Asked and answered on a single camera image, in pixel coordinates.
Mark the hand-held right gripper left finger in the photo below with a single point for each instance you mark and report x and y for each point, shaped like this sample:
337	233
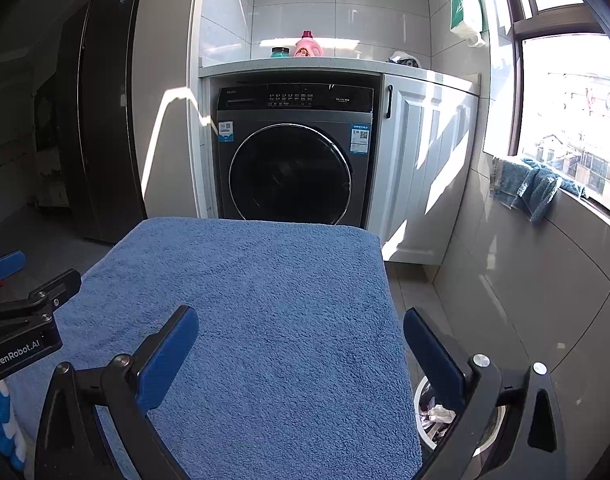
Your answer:
165	360

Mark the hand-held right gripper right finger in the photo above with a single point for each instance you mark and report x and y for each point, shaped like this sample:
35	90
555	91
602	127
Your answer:
432	355

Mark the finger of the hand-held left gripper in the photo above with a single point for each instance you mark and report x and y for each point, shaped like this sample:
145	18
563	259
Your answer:
60	287
7	266

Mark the round steel trash can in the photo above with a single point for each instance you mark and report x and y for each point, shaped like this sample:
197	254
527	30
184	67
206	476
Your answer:
425	441

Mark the person's left hand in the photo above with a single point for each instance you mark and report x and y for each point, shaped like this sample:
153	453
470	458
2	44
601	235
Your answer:
7	425

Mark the blue terry towel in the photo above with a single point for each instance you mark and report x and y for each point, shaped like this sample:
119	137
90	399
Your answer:
265	320

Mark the dark refrigerator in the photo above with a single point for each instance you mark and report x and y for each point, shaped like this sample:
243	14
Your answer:
110	110

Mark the white cabinet door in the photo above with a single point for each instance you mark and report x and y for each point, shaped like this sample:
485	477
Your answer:
425	170

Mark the blue cloth on windowsill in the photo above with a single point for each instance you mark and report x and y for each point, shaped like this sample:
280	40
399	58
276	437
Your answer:
535	187

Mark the dark grey washing machine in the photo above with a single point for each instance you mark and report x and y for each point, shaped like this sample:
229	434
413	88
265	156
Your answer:
295	160

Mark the window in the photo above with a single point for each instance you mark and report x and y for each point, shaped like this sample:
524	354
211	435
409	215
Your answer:
570	95

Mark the black and white bundle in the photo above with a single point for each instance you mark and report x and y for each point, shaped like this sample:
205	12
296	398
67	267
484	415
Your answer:
405	59

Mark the white countertop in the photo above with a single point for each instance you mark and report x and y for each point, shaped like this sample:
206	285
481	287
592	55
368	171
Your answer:
335	66

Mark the teal jar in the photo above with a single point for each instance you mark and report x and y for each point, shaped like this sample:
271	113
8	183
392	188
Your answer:
280	52

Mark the pink detergent bottle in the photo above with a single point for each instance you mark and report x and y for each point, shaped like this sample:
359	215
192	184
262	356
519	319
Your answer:
307	46

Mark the green and white hanging bag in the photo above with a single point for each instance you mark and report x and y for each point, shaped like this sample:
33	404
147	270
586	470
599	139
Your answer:
467	10

